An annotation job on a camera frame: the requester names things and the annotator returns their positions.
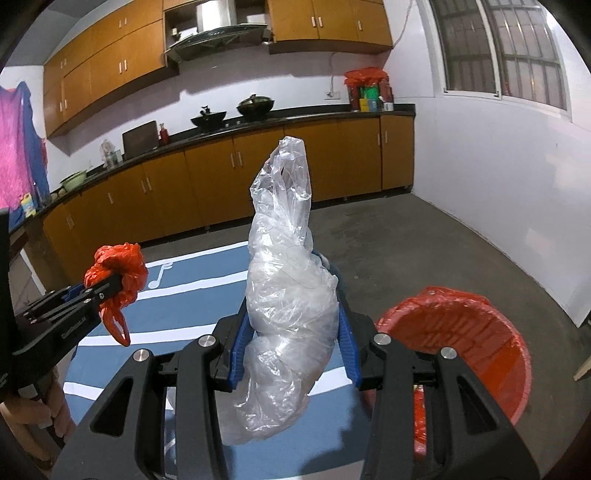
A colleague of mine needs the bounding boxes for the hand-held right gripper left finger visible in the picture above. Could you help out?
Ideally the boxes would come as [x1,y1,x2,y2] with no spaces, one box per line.
[51,307,252,480]

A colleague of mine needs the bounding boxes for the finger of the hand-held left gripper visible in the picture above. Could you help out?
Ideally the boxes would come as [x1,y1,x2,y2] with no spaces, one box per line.
[55,282,100,302]
[81,273,126,311]

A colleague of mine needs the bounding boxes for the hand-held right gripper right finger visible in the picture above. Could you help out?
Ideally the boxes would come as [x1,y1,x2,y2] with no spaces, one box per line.
[335,295,541,480]

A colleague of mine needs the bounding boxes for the orange plastic bag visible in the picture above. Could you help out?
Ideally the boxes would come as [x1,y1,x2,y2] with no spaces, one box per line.
[84,243,149,347]

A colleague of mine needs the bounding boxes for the clear plastic bag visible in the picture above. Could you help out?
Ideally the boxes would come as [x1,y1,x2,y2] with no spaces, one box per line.
[219,136,340,446]

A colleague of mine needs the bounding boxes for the orange waste basket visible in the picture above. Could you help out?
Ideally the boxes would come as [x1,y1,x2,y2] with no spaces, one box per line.
[369,286,533,457]

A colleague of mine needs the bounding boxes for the person's left hand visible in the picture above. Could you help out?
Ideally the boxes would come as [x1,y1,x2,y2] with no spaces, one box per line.
[0,367,75,462]

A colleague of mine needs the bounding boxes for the striped blue tablecloth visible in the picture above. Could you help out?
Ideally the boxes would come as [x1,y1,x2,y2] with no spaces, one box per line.
[60,240,375,480]

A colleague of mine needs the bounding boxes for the green basin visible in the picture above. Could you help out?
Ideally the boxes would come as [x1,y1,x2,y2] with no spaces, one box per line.
[60,171,88,192]

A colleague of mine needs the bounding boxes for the jar in plastic bag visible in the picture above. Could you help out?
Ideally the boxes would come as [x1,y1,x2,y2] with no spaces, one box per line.
[100,138,122,167]

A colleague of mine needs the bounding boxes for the pink and blue hanging cloth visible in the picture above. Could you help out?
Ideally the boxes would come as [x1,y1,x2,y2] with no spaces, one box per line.
[0,82,51,210]

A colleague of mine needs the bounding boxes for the brown cutting board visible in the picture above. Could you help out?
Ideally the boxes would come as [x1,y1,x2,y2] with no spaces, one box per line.
[122,121,159,158]

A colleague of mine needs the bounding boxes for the wooden base cabinets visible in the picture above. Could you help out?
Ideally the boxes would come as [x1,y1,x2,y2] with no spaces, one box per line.
[41,114,415,280]

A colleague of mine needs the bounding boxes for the black wok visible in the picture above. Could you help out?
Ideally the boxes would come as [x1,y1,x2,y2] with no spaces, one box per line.
[191,106,228,127]

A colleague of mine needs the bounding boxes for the black countertop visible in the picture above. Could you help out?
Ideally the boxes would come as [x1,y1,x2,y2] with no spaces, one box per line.
[9,104,416,236]

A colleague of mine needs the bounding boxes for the black pot with lid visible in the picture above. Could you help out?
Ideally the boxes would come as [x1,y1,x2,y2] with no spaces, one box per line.
[236,94,274,116]

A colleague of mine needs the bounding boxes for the red plastic bag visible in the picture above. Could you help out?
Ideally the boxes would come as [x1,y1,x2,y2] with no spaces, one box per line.
[344,67,389,87]

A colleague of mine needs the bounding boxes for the steel range hood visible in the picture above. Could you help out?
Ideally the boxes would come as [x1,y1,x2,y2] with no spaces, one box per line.
[165,0,271,63]

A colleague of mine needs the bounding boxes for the barred window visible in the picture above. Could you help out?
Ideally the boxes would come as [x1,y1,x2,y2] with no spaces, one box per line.
[429,0,568,110]

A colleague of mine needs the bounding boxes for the wooden wall cabinets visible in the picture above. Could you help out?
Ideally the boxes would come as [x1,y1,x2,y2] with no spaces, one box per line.
[42,0,394,139]

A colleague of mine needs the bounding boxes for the thin white wall cable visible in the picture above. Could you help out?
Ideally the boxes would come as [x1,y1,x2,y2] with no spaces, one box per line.
[392,0,411,47]

